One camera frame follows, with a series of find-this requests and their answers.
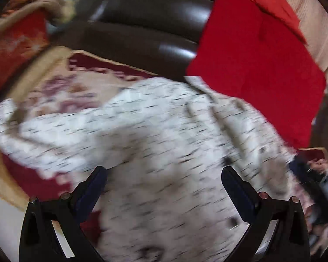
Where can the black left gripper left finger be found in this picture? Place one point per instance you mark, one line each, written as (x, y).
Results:
(39, 242)

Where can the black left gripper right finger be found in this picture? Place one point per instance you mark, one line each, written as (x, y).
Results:
(289, 240)

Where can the white marble-patterned garment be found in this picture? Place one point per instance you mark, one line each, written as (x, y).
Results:
(164, 143)

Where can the right hand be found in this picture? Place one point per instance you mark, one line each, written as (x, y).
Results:
(319, 165)

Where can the red pillow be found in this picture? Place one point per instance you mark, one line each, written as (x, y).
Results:
(254, 50)

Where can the dark leather headboard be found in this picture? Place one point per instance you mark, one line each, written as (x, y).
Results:
(159, 36)

